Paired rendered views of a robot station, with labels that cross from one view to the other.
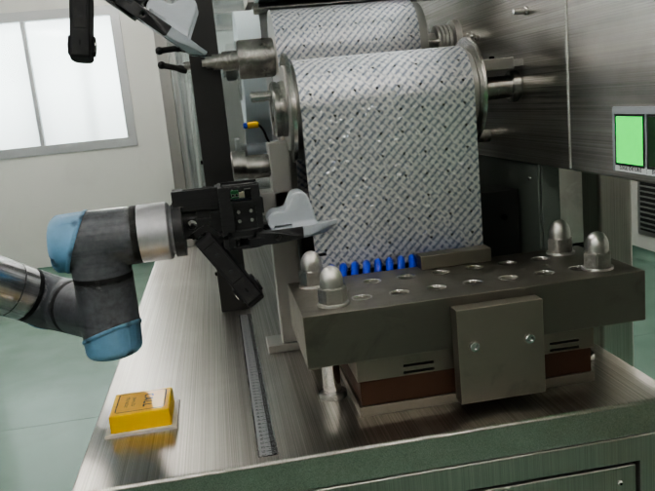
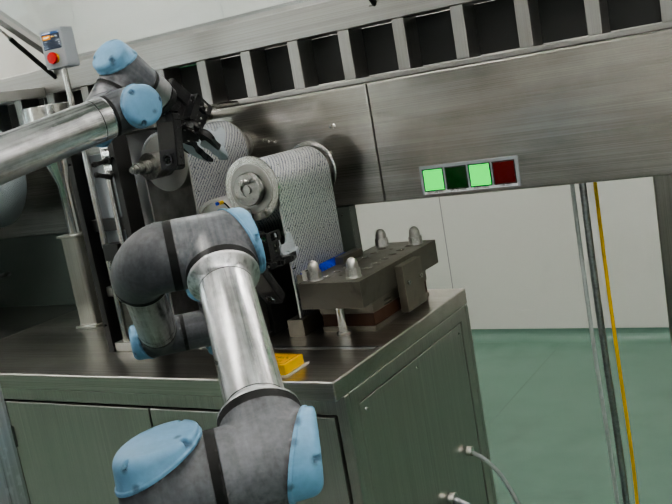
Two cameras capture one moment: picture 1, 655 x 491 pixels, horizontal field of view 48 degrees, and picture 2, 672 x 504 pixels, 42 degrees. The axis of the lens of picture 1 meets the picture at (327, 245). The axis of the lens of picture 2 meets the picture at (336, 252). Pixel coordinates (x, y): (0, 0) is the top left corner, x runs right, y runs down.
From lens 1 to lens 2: 154 cm
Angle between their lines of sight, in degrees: 49
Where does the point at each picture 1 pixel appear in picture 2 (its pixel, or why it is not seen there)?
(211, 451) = (349, 357)
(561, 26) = (369, 133)
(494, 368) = (414, 292)
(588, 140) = (398, 185)
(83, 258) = not seen: hidden behind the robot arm
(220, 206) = (268, 243)
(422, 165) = (319, 211)
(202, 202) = not seen: hidden behind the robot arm
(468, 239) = (339, 249)
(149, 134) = not seen: outside the picture
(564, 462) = (446, 326)
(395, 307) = (381, 270)
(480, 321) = (408, 270)
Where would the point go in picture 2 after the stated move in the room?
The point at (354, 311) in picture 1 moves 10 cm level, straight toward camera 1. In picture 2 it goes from (371, 274) to (408, 275)
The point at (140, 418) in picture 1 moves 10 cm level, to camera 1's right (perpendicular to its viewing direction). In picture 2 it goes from (294, 362) to (325, 346)
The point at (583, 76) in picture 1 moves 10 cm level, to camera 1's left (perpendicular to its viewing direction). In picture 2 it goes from (391, 155) to (367, 162)
